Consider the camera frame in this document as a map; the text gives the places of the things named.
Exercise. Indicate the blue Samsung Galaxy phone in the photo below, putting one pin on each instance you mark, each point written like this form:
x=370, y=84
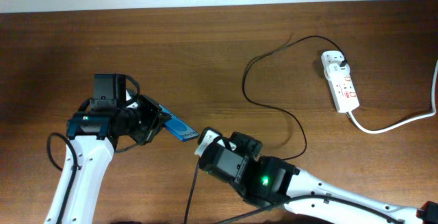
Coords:
x=179, y=128

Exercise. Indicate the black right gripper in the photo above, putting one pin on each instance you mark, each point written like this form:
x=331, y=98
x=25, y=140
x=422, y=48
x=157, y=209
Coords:
x=208, y=156

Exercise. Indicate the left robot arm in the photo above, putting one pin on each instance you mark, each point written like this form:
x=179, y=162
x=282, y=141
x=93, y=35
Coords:
x=91, y=140

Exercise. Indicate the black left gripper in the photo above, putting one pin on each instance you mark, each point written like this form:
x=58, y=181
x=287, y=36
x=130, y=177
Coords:
x=157, y=118

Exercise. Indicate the white power strip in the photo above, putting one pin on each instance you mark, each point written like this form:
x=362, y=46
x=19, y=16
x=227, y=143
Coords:
x=342, y=90

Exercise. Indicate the white USB charger adapter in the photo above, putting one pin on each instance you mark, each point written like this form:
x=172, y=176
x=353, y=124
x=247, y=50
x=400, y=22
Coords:
x=335, y=71

